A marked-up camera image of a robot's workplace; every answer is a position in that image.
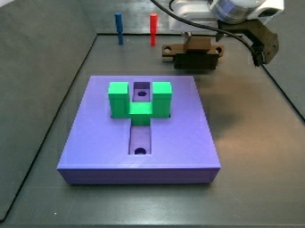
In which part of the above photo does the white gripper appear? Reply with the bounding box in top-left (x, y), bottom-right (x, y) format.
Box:
top-left (169, 0), bottom-right (284, 44)

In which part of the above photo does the brown T-shaped block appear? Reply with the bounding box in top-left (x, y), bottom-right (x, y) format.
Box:
top-left (161, 37), bottom-right (223, 57)

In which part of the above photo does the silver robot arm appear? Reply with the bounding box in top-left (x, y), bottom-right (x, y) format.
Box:
top-left (168, 0), bottom-right (284, 27)

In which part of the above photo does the black angle fixture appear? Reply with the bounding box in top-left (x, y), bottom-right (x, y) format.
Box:
top-left (173, 53), bottom-right (219, 69)

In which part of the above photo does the red hexagonal peg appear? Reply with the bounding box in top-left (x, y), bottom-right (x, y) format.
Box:
top-left (148, 13), bottom-right (157, 46)

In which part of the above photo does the blue hexagonal peg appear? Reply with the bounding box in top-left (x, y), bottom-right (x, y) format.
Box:
top-left (113, 12), bottom-right (124, 45)

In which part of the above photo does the green U-shaped block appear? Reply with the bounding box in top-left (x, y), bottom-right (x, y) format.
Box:
top-left (107, 82), bottom-right (172, 126)

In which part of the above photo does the purple base block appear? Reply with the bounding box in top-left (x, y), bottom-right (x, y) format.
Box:
top-left (57, 76), bottom-right (220, 184)

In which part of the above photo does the black cable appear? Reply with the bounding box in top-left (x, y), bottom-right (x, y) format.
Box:
top-left (148, 0), bottom-right (264, 65)

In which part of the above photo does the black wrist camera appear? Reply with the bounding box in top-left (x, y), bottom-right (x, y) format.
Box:
top-left (218, 20), bottom-right (278, 66)

